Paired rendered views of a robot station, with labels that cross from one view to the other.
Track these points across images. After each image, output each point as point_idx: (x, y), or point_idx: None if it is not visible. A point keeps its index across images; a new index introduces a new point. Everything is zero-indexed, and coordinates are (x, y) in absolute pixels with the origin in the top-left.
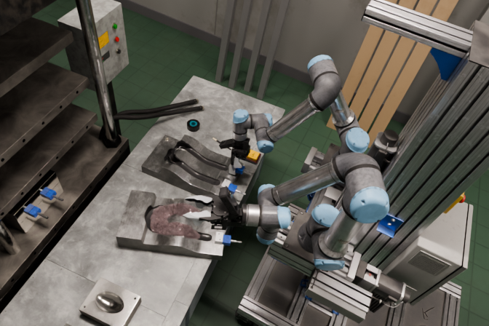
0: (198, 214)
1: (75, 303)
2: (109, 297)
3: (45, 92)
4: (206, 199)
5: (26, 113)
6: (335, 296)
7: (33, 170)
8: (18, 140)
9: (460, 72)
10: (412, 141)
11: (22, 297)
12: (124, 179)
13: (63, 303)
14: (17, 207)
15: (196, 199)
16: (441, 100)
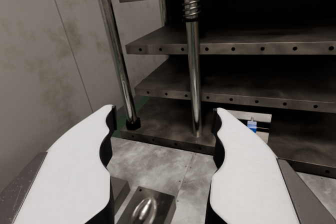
0: (82, 143)
1: (152, 188)
2: (152, 215)
3: (333, 35)
4: (257, 192)
5: (292, 37)
6: None
7: (255, 94)
8: (257, 43)
9: None
10: None
11: (158, 150)
12: (328, 192)
13: (152, 178)
14: (221, 107)
15: (218, 132)
16: None
